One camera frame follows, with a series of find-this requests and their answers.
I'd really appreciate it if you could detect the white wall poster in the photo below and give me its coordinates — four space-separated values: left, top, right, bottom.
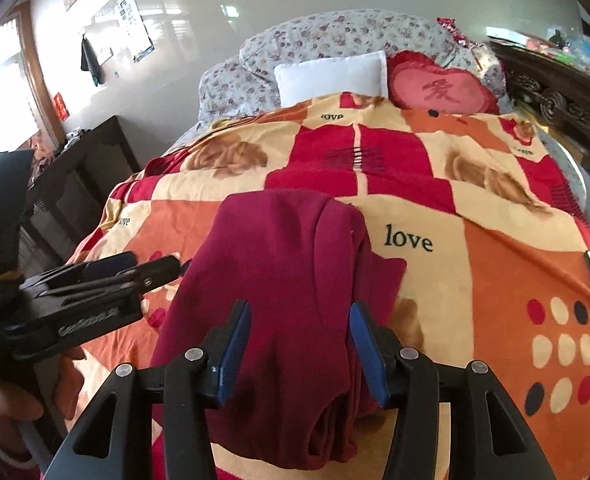
116 0 155 63

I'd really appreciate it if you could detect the orange red patterned blanket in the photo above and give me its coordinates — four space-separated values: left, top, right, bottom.
74 93 590 479

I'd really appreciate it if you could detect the dark red fleece garment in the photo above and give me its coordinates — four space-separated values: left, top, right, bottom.
152 190 406 470

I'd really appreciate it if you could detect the floral quilt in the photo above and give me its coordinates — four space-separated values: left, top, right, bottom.
196 9 512 130

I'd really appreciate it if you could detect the dark cloth hanging on wall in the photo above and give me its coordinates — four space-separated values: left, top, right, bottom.
80 36 105 87

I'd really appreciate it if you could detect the dark carved wooden headboard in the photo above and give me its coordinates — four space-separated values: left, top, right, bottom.
489 40 590 174

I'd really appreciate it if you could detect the dark wooden side cabinet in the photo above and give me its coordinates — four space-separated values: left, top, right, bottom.
22 116 141 266

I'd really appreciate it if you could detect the red heart cushion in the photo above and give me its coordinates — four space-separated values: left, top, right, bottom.
387 51 499 115

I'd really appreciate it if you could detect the person's left hand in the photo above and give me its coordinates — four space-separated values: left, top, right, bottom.
0 346 87 456

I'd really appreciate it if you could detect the white pillow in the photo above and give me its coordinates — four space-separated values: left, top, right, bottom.
273 51 388 107

